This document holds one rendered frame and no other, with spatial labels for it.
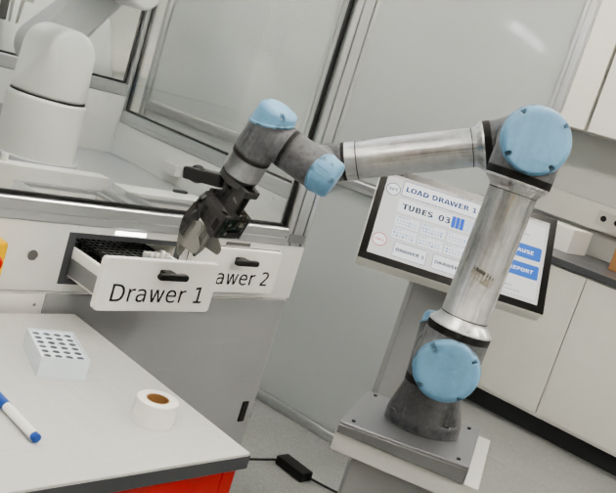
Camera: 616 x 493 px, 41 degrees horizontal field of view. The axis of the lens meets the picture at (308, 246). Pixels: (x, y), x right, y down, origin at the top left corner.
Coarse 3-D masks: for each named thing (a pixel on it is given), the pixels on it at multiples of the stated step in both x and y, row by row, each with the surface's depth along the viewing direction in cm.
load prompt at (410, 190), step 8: (408, 184) 236; (416, 184) 236; (408, 192) 234; (416, 192) 235; (424, 192) 235; (432, 192) 235; (440, 192) 236; (416, 200) 233; (424, 200) 234; (432, 200) 234; (440, 200) 235; (448, 200) 235; (456, 200) 235; (464, 200) 236; (448, 208) 233; (456, 208) 234; (464, 208) 234; (472, 208) 235; (472, 216) 233
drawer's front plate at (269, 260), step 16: (192, 256) 192; (208, 256) 195; (224, 256) 198; (240, 256) 202; (256, 256) 206; (272, 256) 210; (224, 272) 200; (240, 272) 204; (256, 272) 208; (272, 272) 212; (224, 288) 202; (240, 288) 206; (256, 288) 210; (272, 288) 214
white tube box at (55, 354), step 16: (32, 336) 145; (48, 336) 148; (64, 336) 150; (32, 352) 143; (48, 352) 142; (64, 352) 144; (80, 352) 146; (32, 368) 142; (48, 368) 140; (64, 368) 141; (80, 368) 143
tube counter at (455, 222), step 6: (438, 216) 232; (444, 216) 232; (450, 216) 232; (456, 216) 233; (438, 222) 231; (444, 222) 231; (450, 222) 231; (456, 222) 232; (462, 222) 232; (468, 222) 232; (456, 228) 231; (462, 228) 231; (468, 228) 231
